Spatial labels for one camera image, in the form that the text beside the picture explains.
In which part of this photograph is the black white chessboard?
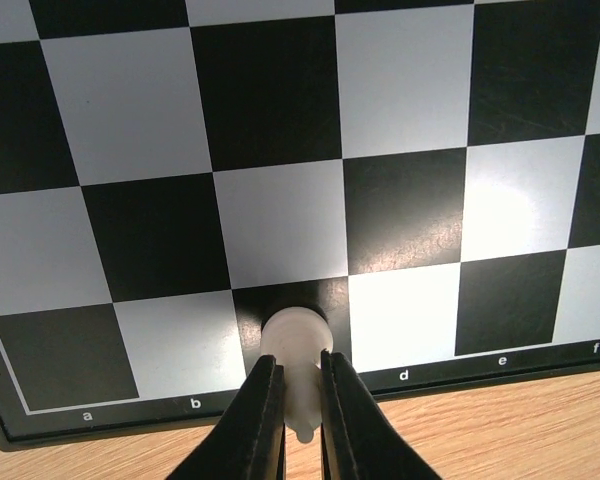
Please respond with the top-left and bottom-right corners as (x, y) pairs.
(0, 1), (600, 450)

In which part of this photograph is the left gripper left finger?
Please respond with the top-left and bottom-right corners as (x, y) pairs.
(168, 355), (285, 480)

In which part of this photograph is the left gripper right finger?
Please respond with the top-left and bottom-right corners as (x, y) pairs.
(321, 350), (440, 479)

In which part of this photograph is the white chess piece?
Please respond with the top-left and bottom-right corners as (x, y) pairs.
(260, 307), (333, 444)

